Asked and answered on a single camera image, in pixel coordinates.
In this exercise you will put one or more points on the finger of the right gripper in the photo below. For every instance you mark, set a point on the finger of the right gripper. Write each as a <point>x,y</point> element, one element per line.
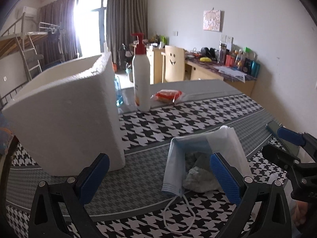
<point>291,136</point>
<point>279,157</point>

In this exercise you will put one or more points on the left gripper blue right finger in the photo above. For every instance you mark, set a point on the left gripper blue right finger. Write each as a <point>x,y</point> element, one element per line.
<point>229,178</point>

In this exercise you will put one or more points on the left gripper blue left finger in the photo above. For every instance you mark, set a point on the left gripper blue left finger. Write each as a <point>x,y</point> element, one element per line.
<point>89,180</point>

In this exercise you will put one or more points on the grey towel cloth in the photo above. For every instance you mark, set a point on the grey towel cloth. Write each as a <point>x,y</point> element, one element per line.
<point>198,175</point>

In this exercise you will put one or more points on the blue surgical face mask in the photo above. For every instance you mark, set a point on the blue surgical face mask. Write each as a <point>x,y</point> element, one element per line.
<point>175,173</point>

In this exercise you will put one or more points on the person right hand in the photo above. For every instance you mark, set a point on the person right hand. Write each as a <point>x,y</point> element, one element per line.
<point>299,216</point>

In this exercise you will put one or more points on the dark green phone case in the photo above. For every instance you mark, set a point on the dark green phone case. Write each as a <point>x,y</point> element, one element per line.
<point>272,127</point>

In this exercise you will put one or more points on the houndstooth table mat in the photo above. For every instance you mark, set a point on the houndstooth table mat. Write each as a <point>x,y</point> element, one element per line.
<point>130,200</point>

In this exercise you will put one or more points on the white styrofoam box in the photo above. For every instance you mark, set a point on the white styrofoam box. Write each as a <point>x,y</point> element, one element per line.
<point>67,115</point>

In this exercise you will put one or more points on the teal bottle on desk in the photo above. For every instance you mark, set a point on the teal bottle on desk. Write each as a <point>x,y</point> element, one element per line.
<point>255,67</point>

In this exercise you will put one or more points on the papers on desk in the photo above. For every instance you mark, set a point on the papers on desk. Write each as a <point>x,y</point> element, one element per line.
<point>231,72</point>

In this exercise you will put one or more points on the red snack packet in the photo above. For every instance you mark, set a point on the red snack packet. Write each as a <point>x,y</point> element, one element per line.
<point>168,96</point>

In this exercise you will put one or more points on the wooden desk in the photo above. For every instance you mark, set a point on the wooden desk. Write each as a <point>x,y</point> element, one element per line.
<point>196,70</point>

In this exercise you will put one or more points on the yellow object on desk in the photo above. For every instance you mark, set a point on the yellow object on desk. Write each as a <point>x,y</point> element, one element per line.
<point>205,59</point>

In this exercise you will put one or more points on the white pump lotion bottle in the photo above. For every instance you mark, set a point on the white pump lotion bottle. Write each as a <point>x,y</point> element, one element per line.
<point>141,75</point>

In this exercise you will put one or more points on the wooden smiley chair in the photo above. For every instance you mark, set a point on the wooden smiley chair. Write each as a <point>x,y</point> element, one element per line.
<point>173,64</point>

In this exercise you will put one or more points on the metal bunk bed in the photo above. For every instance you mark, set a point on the metal bunk bed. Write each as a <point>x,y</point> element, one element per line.
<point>16,39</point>

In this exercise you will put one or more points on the left brown curtain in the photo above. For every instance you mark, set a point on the left brown curtain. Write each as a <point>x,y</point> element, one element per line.
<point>61,43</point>

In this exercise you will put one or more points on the brown curtain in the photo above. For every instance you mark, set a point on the brown curtain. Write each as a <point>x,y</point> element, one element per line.
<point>61,43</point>
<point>124,17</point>

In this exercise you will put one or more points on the right brown curtain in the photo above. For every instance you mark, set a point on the right brown curtain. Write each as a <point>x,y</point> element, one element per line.
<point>124,17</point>

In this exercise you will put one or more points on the white air conditioner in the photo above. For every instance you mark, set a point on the white air conditioner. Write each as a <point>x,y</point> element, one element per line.
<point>28,11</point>

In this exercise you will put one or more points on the cartoon wall picture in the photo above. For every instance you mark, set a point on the cartoon wall picture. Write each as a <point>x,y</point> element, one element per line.
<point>212,20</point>

